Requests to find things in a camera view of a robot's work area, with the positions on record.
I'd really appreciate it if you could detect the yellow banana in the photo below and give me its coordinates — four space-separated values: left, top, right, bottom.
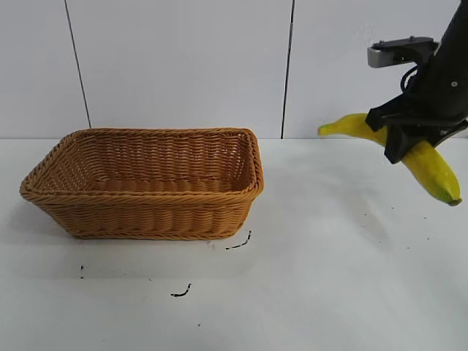
317 113 463 207

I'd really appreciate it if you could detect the tan woven wicker basket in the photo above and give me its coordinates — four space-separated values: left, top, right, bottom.
20 127 265 241

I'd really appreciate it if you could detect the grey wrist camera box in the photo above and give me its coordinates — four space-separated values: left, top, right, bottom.
366 36 440 69

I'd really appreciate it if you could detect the black camera cable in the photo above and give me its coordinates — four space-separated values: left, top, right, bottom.
399 62 427 91

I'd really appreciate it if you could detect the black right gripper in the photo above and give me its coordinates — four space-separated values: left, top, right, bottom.
366 48 468 165

